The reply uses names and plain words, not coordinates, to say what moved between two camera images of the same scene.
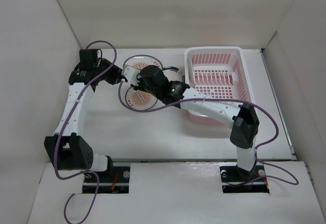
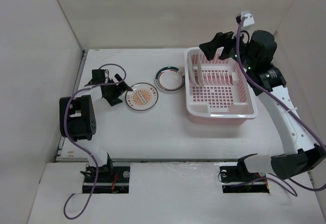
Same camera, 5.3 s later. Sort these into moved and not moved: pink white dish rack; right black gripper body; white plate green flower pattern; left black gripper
Moved: right black gripper body; left black gripper; white plate green flower pattern
Not moved: pink white dish rack
